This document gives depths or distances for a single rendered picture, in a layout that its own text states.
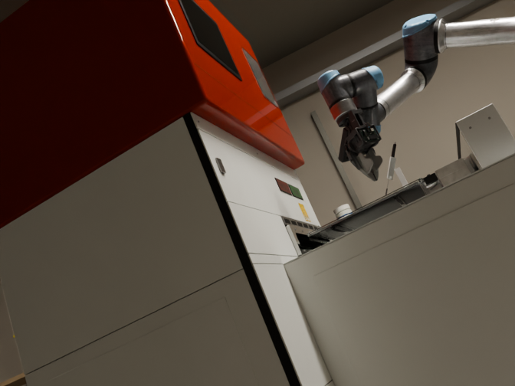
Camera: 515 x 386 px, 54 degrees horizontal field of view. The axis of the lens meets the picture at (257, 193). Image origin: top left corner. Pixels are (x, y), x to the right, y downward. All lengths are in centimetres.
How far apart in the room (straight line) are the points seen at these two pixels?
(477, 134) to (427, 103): 270
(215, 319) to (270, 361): 15
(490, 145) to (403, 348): 52
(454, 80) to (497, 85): 29
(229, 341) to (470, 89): 325
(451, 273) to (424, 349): 18
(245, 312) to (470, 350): 50
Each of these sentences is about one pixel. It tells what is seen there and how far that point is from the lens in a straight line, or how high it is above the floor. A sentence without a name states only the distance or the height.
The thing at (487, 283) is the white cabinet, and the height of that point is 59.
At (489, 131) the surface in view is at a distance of 134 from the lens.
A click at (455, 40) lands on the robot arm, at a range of 192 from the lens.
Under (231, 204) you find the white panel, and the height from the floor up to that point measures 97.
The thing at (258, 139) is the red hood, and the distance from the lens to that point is 156.
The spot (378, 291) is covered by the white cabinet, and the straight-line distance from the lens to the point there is 125.
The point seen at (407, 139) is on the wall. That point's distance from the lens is 393.
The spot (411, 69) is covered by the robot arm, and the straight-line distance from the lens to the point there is 194.
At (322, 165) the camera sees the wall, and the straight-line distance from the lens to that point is 391.
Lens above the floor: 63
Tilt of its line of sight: 17 degrees up
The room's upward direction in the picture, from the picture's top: 23 degrees counter-clockwise
